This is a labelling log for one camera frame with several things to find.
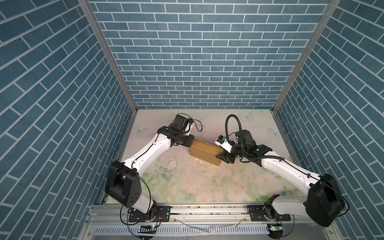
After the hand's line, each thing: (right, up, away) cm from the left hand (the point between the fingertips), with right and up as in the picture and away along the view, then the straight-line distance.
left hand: (191, 140), depth 85 cm
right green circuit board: (+43, -42, -11) cm, 61 cm away
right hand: (+15, -5, -3) cm, 16 cm away
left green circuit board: (-21, -42, -12) cm, 48 cm away
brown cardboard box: (+8, -6, -3) cm, 10 cm away
